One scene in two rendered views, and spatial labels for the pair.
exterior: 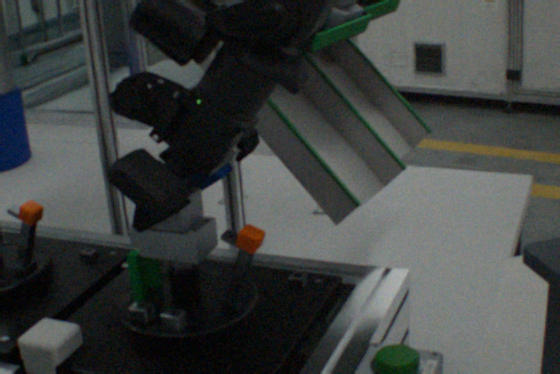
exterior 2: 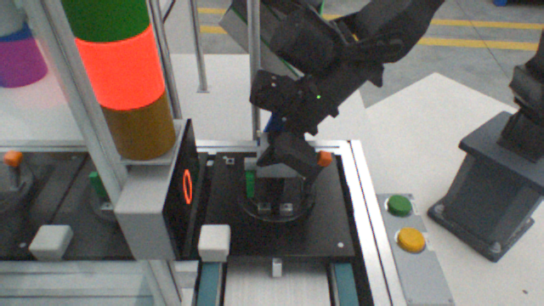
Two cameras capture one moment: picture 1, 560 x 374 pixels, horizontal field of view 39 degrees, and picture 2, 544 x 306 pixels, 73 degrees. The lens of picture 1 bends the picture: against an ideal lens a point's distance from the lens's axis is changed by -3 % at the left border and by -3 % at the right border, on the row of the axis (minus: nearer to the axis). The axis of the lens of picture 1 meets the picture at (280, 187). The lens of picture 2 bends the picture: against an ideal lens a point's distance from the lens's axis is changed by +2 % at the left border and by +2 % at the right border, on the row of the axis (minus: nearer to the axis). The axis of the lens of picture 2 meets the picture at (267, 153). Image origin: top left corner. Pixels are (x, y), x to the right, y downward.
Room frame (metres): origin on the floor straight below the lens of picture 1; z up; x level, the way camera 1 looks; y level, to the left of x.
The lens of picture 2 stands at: (0.31, 0.28, 1.46)
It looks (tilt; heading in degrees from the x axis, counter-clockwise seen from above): 42 degrees down; 336
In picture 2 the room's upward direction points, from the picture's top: straight up
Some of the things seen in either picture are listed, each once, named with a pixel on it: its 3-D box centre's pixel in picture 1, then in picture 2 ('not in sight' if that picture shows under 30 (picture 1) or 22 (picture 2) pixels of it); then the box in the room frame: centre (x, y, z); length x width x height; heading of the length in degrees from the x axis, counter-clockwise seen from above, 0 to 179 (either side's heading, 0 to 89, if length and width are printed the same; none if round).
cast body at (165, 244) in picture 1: (166, 216); (270, 152); (0.70, 0.11, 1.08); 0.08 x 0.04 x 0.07; 67
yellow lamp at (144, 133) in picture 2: not in sight; (139, 117); (0.57, 0.28, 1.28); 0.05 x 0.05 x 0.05
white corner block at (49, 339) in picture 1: (51, 349); (214, 243); (0.65, 0.23, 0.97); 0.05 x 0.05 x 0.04; 66
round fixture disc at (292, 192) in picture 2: (187, 306); (275, 192); (0.70, 0.10, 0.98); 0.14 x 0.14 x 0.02
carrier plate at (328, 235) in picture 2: (190, 323); (275, 200); (0.70, 0.10, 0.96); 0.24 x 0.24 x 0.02; 66
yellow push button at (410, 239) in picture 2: not in sight; (410, 240); (0.53, -0.06, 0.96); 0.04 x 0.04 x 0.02
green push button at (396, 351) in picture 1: (397, 364); (399, 206); (0.60, -0.09, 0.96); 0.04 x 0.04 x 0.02
